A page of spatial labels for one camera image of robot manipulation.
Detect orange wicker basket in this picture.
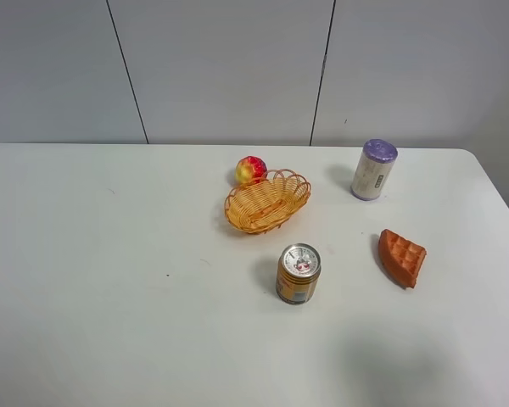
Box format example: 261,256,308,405
224,169,311,235

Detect brown waffle slice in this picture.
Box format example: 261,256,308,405
378,229,427,289

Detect red yellow toy apple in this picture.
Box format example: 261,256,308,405
235,156,267,185

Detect gold drink can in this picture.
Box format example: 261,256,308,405
276,243,322,304

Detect purple white cylinder roll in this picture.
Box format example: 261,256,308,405
350,139,398,201

